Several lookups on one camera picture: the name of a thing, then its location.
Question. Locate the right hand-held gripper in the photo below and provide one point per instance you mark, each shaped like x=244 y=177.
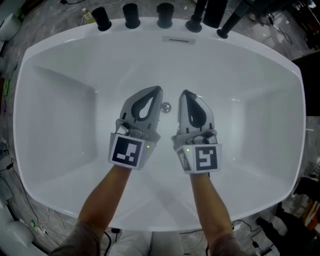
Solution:
x=206 y=157

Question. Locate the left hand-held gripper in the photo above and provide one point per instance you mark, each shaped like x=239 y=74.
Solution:
x=126 y=151

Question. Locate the silver tub drain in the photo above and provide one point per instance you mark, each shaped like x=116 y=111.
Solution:
x=166 y=107

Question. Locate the person's left forearm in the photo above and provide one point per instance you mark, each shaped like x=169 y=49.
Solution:
x=105 y=197

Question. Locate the person's right forearm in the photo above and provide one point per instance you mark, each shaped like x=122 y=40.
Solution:
x=210 y=205

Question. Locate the white bathtub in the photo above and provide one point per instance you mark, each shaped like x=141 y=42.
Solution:
x=62 y=125

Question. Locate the white overflow cover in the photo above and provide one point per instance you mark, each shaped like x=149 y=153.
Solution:
x=178 y=40

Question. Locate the black faucet knob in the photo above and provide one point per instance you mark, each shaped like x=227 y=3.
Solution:
x=101 y=17
x=131 y=15
x=165 y=15

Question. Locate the black tall faucet spout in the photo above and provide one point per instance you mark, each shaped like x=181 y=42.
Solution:
x=196 y=17

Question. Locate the small clear plastic bottle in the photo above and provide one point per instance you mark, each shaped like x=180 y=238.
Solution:
x=87 y=16

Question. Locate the dark brown cabinet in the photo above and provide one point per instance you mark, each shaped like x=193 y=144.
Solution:
x=307 y=87

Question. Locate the person's light grey trousers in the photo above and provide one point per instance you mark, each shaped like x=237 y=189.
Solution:
x=135 y=245

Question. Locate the green floor item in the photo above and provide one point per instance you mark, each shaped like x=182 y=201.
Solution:
x=7 y=86

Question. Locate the white rounded bin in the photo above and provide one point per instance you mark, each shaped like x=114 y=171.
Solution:
x=8 y=27

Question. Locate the power strip with green light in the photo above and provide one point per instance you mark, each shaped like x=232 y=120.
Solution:
x=40 y=230

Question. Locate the white toilet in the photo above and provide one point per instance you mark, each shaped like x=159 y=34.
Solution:
x=15 y=235

